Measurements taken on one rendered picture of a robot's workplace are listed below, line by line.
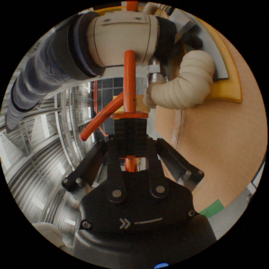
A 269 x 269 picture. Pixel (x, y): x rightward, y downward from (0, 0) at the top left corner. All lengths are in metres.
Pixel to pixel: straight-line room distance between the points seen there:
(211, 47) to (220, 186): 0.20
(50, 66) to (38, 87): 0.10
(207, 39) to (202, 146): 0.18
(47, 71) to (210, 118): 0.32
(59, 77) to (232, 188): 0.37
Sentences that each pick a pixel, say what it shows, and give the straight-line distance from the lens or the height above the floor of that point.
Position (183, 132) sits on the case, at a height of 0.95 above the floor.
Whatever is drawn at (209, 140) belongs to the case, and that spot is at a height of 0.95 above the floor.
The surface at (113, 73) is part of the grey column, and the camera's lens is 1.24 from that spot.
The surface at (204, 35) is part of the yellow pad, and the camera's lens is 0.18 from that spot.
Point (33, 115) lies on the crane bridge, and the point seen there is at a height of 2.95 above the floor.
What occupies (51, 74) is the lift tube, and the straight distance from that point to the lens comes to 0.23.
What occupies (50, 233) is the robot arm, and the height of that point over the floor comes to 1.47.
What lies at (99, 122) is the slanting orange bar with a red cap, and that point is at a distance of 0.17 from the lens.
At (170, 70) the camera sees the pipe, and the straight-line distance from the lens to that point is 0.19.
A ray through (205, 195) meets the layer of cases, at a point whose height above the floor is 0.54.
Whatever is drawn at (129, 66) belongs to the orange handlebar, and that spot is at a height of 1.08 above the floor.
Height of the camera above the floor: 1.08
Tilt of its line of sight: 3 degrees down
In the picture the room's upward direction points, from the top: 91 degrees counter-clockwise
